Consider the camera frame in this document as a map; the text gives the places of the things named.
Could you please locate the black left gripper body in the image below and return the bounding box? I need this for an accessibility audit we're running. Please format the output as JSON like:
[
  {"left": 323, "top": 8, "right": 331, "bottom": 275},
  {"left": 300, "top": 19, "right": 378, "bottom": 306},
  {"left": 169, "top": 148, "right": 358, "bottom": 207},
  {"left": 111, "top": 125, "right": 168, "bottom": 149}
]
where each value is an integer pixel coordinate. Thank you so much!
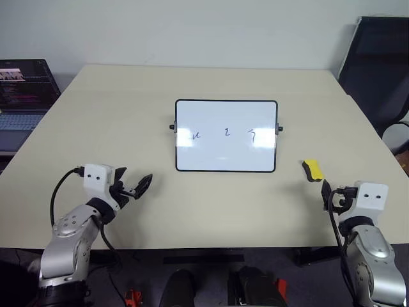
[{"left": 109, "top": 180, "right": 137, "bottom": 210}]

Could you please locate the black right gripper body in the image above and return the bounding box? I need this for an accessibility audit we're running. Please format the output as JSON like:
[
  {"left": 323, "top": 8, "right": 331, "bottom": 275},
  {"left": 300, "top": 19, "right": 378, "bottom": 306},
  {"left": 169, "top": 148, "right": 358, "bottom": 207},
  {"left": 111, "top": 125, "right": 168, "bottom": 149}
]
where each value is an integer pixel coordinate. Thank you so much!
[{"left": 329, "top": 188, "right": 350, "bottom": 212}]

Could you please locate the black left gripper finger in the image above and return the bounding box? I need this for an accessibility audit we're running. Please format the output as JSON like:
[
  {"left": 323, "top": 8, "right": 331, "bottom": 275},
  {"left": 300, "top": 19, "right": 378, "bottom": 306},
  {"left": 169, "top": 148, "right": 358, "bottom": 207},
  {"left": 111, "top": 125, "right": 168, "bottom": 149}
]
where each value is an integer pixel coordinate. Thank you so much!
[
  {"left": 132, "top": 173, "right": 154, "bottom": 201},
  {"left": 112, "top": 166, "right": 128, "bottom": 187}
]

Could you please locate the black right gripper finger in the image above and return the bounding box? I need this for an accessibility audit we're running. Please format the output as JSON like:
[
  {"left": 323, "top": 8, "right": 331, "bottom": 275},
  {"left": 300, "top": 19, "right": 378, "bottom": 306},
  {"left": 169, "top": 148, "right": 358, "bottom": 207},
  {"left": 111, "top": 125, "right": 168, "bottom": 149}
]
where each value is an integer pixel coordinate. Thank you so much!
[{"left": 320, "top": 179, "right": 334, "bottom": 212}]

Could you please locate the yellow and black eraser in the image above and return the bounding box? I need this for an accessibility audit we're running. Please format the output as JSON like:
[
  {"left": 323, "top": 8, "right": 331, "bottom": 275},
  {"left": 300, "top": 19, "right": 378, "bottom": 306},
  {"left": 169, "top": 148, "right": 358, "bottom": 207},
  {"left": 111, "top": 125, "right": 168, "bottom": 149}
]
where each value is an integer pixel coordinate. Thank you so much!
[{"left": 300, "top": 158, "right": 325, "bottom": 184}]

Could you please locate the white rounded object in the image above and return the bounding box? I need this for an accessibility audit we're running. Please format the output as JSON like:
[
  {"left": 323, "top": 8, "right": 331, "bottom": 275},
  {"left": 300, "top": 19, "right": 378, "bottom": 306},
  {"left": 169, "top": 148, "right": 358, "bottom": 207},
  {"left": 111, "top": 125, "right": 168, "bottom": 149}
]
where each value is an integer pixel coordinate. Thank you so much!
[{"left": 381, "top": 119, "right": 409, "bottom": 157}]

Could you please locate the black bar under table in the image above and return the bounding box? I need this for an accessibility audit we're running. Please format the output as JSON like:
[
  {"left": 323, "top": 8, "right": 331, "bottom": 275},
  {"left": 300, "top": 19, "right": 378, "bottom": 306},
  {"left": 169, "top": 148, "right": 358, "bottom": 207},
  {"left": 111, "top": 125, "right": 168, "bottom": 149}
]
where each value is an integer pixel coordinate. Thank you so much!
[{"left": 163, "top": 253, "right": 246, "bottom": 265}]

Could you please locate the small orange red part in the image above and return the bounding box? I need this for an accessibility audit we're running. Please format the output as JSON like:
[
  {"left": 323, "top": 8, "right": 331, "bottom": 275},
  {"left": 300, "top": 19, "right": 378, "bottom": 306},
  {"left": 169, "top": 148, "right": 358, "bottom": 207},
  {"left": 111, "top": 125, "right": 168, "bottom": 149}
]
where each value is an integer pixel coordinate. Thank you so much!
[
  {"left": 124, "top": 288, "right": 142, "bottom": 307},
  {"left": 274, "top": 278, "right": 289, "bottom": 295}
]

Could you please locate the black framed small whiteboard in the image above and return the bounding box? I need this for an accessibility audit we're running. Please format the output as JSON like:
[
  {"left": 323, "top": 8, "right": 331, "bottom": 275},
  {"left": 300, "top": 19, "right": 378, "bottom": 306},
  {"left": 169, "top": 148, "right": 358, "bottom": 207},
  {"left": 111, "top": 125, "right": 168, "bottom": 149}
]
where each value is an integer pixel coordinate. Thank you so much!
[{"left": 168, "top": 98, "right": 285, "bottom": 174}]

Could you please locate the wide dark rounded shape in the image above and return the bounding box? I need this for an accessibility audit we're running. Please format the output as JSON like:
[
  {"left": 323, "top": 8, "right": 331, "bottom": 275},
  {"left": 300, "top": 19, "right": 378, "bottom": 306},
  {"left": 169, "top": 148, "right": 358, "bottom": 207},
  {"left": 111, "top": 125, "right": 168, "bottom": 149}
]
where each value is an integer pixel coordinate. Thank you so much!
[{"left": 227, "top": 265, "right": 287, "bottom": 307}]

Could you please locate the open grey laptop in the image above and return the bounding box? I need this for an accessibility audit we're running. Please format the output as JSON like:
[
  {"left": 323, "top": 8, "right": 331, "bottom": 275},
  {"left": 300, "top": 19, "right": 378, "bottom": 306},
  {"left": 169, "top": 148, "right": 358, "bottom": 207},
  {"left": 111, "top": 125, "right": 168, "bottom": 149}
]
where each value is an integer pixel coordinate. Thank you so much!
[{"left": 0, "top": 58, "right": 63, "bottom": 152}]

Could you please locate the black office chair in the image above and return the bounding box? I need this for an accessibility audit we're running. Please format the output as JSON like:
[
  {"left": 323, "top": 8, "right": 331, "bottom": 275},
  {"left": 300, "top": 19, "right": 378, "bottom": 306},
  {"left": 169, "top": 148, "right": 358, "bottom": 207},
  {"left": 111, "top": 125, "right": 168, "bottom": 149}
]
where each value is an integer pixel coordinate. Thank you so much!
[{"left": 337, "top": 15, "right": 409, "bottom": 139}]

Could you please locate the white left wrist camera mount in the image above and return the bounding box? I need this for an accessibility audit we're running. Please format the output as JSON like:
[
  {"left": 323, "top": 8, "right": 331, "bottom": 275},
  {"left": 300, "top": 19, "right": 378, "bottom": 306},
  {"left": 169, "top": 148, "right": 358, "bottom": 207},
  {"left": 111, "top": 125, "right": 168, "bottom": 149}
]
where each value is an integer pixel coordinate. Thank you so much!
[{"left": 82, "top": 163, "right": 120, "bottom": 210}]

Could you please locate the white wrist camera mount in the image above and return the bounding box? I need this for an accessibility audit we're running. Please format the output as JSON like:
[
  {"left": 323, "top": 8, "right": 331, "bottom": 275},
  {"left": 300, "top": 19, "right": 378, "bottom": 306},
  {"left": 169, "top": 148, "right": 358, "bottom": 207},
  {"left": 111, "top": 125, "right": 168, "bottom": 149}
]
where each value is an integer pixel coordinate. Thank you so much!
[
  {"left": 82, "top": 163, "right": 120, "bottom": 210},
  {"left": 337, "top": 180, "right": 390, "bottom": 225}
]

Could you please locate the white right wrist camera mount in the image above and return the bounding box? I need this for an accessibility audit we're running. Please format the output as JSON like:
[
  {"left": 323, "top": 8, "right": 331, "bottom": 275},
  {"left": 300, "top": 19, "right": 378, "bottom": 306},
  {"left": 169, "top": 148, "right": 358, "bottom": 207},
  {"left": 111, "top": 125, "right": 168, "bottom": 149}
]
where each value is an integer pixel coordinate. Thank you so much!
[{"left": 337, "top": 180, "right": 390, "bottom": 225}]

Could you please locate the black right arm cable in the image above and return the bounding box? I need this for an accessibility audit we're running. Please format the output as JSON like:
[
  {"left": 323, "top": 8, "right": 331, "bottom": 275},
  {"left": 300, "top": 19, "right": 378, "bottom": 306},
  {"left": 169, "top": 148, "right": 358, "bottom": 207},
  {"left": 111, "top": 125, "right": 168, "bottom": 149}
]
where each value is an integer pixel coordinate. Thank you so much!
[{"left": 328, "top": 186, "right": 359, "bottom": 304}]

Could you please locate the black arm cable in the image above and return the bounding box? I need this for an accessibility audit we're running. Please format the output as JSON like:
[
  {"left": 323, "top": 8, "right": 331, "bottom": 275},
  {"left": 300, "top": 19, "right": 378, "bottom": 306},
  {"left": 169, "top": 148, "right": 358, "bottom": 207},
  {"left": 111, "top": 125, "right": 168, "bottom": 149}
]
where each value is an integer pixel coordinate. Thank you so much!
[
  {"left": 49, "top": 166, "right": 116, "bottom": 252},
  {"left": 328, "top": 186, "right": 359, "bottom": 304}
]

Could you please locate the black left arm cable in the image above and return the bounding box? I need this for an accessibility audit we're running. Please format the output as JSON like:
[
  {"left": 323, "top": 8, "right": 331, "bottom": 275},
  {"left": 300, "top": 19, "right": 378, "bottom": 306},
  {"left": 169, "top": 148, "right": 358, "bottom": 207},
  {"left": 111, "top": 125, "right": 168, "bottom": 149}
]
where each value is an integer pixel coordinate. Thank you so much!
[{"left": 49, "top": 166, "right": 116, "bottom": 252}]

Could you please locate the thin black floor cable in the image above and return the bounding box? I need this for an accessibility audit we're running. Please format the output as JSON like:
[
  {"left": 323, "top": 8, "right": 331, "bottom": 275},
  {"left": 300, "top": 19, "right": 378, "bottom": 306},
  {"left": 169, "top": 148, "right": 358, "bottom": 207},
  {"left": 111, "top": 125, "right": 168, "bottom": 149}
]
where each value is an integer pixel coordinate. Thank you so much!
[{"left": 109, "top": 274, "right": 126, "bottom": 307}]

